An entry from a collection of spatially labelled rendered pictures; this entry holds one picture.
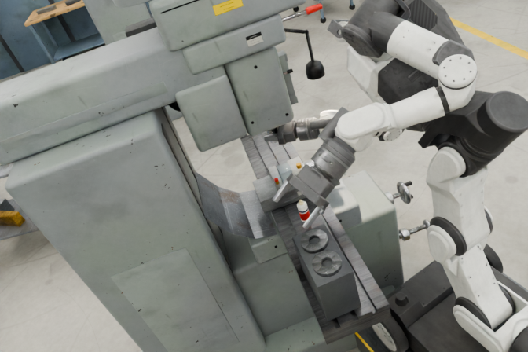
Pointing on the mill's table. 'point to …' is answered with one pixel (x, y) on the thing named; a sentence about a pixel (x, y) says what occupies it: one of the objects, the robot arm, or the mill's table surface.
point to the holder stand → (328, 272)
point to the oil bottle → (303, 210)
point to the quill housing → (260, 91)
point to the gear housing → (235, 44)
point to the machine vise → (266, 186)
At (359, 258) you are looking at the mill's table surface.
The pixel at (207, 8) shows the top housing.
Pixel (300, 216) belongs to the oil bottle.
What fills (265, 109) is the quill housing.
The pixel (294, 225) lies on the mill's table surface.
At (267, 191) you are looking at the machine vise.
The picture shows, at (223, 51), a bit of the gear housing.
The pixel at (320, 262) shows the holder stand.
